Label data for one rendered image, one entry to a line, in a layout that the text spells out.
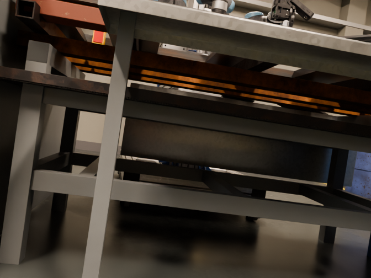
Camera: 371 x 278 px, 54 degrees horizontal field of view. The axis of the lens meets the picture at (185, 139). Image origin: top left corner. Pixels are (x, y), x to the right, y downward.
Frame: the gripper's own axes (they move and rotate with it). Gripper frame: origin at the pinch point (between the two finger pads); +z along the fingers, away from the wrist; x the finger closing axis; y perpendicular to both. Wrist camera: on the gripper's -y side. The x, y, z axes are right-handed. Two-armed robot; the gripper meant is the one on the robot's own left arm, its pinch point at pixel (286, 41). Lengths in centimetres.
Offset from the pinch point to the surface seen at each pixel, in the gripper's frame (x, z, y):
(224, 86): 2.0, 23.9, 23.6
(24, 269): 39, 93, 82
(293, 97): 1.5, 23.5, -6.5
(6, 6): 36, 16, 99
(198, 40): 44, 18, 42
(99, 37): -18, 9, 79
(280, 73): -27.7, 8.0, -9.6
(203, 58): -27.0, 7.9, 30.3
